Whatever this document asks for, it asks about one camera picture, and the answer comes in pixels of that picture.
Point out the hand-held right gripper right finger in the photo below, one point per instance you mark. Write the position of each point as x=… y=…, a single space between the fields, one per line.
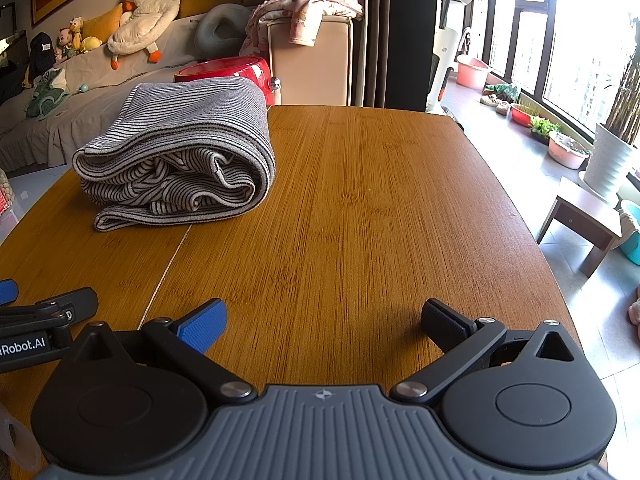
x=442 y=322

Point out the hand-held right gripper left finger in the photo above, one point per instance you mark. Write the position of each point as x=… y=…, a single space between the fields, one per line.
x=202 y=327

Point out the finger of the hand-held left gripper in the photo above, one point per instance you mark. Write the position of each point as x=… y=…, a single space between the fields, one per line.
x=6 y=292
x=75 y=302

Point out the grey striped cloth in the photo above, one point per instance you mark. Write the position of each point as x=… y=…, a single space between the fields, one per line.
x=190 y=125

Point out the clear plastic container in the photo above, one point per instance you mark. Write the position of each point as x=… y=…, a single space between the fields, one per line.
x=6 y=205

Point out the clear tape roll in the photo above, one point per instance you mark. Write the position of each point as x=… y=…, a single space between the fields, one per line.
x=22 y=440

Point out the small wooden stool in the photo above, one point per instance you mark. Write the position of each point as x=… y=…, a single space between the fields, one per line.
x=585 y=210

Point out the beige sofa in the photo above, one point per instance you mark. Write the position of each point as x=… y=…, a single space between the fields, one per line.
x=90 y=105

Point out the green crumpled cloth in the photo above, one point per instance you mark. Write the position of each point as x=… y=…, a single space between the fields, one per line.
x=47 y=95

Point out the teal basin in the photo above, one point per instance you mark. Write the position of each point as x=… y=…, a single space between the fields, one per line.
x=631 y=245

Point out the pink patterned basin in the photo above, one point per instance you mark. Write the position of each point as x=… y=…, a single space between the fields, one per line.
x=567 y=152

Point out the green plant tray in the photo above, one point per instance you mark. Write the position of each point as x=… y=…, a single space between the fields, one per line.
x=545 y=129

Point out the red basin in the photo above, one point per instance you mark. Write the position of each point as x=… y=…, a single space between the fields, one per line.
x=521 y=116

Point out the pair of light shoes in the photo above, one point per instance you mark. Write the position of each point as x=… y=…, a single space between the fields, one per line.
x=495 y=105

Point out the white plant pot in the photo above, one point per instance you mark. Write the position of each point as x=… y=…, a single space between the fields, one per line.
x=607 y=160

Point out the black bag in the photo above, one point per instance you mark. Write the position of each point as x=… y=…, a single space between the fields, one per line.
x=41 y=52

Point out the plain pink basin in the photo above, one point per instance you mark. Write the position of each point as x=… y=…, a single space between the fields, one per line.
x=471 y=72

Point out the yellow duck plush toy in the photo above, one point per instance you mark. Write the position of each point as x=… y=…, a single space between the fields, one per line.
x=91 y=44

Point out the red glossy bucket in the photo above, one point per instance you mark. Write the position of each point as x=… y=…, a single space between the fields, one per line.
x=225 y=67

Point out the white upright vacuum cleaner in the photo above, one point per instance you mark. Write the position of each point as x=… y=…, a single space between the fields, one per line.
x=442 y=55

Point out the yellow deer plush toy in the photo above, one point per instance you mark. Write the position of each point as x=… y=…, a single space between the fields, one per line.
x=76 y=30

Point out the yellow cushion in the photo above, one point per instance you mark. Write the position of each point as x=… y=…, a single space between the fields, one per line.
x=100 y=22

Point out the palm plant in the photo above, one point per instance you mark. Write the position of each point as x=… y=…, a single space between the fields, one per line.
x=627 y=110

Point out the white goose plush toy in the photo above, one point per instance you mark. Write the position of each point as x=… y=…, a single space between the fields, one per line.
x=145 y=20

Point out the dark curtain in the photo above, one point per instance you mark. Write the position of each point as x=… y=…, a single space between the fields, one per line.
x=395 y=30

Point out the grey neck pillow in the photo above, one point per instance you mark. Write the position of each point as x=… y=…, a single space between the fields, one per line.
x=222 y=30

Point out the pink patterned blanket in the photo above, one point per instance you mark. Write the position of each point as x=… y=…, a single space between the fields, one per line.
x=305 y=10

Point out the black window frame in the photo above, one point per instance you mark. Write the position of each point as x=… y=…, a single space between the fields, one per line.
x=552 y=50

